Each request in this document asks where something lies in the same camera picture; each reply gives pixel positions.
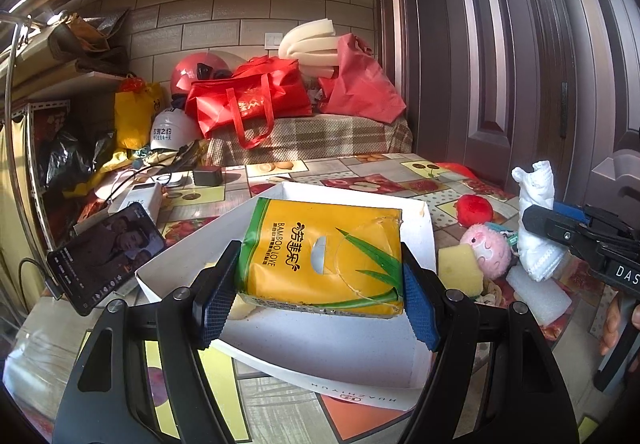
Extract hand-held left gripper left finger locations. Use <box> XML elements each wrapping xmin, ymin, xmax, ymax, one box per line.
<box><xmin>52</xmin><ymin>239</ymin><xmax>243</xmax><ymax>444</ymax></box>

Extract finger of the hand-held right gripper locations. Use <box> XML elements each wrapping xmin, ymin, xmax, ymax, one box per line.
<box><xmin>552</xmin><ymin>202</ymin><xmax>621</xmax><ymax>231</ymax></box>
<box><xmin>521</xmin><ymin>204</ymin><xmax>589</xmax><ymax>251</ymax></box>

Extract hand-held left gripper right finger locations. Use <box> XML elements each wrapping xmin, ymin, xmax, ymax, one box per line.
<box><xmin>400</xmin><ymin>248</ymin><xmax>581</xmax><ymax>444</ymax></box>

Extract white face mask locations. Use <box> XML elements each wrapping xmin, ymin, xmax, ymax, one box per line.
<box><xmin>517</xmin><ymin>221</ymin><xmax>571</xmax><ymax>282</ymax></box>

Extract white sock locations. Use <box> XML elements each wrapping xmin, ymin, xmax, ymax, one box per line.
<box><xmin>511</xmin><ymin>160</ymin><xmax>556</xmax><ymax>225</ymax></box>

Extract yellow sponge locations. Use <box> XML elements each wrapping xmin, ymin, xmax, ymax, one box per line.
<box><xmin>437</xmin><ymin>244</ymin><xmax>486</xmax><ymax>297</ymax></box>

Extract pink plush toy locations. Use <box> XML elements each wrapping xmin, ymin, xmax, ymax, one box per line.
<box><xmin>460</xmin><ymin>223</ymin><xmax>513</xmax><ymax>281</ymax></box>

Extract large white foam block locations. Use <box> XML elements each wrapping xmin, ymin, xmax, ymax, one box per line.
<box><xmin>506</xmin><ymin>264</ymin><xmax>573</xmax><ymax>327</ymax></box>

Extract yellow tissue pack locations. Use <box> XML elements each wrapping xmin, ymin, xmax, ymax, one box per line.
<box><xmin>239</xmin><ymin>196</ymin><xmax>406</xmax><ymax>321</ymax></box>

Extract white cardboard box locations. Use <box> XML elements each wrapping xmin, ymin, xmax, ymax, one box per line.
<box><xmin>135</xmin><ymin>181</ymin><xmax>442</xmax><ymax>412</ymax></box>

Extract person's right hand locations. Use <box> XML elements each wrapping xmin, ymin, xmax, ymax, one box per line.
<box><xmin>599</xmin><ymin>296</ymin><xmax>627</xmax><ymax>357</ymax></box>

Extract red plush toy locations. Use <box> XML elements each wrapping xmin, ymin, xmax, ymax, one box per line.
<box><xmin>455</xmin><ymin>194</ymin><xmax>493</xmax><ymax>227</ymax></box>

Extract black smartphone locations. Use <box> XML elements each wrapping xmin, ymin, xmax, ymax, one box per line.
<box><xmin>46</xmin><ymin>202</ymin><xmax>167</xmax><ymax>317</ymax></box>

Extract black charger cube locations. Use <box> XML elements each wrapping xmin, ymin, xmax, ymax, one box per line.
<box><xmin>193</xmin><ymin>166</ymin><xmax>224</xmax><ymax>187</ymax></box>

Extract white power bank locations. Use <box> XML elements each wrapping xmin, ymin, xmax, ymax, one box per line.
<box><xmin>107</xmin><ymin>181</ymin><xmax>166</xmax><ymax>225</ymax></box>

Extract fruit print tablecloth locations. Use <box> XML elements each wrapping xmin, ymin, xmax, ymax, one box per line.
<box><xmin>5</xmin><ymin>151</ymin><xmax>621</xmax><ymax>444</ymax></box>

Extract white helmet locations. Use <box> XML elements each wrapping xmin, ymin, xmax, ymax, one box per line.
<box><xmin>150</xmin><ymin>106</ymin><xmax>201</xmax><ymax>154</ymax></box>

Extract dark brown door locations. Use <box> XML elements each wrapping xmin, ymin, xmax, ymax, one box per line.
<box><xmin>370</xmin><ymin>0</ymin><xmax>640</xmax><ymax>210</ymax></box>

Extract plaid cloth covered bench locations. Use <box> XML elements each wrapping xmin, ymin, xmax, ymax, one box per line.
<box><xmin>206</xmin><ymin>113</ymin><xmax>415</xmax><ymax>167</ymax></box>

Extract yellow plastic bag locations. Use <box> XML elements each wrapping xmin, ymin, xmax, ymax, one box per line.
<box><xmin>114</xmin><ymin>76</ymin><xmax>166</xmax><ymax>152</ymax></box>

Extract red tote bag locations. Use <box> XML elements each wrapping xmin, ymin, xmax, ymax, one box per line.
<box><xmin>185</xmin><ymin>56</ymin><xmax>313</xmax><ymax>150</ymax></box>

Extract black plastic bag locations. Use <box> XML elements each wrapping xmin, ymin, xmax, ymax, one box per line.
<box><xmin>37</xmin><ymin>129</ymin><xmax>116</xmax><ymax>190</ymax></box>

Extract red helmet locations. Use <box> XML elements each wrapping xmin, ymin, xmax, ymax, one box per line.
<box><xmin>170</xmin><ymin>52</ymin><xmax>233</xmax><ymax>97</ymax></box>

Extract red nonwoven bag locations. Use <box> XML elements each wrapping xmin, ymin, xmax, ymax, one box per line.
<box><xmin>317</xmin><ymin>34</ymin><xmax>407</xmax><ymax>125</ymax></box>

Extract chrome pole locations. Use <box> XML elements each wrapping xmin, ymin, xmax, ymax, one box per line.
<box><xmin>0</xmin><ymin>14</ymin><xmax>53</xmax><ymax>285</ymax></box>

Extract white foam roll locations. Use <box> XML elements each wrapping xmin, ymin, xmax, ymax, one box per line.
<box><xmin>278</xmin><ymin>19</ymin><xmax>351</xmax><ymax>77</ymax></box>

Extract brown bags on shelf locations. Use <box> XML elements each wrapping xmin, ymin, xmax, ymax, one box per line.
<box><xmin>47</xmin><ymin>10</ymin><xmax>132</xmax><ymax>75</ymax></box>

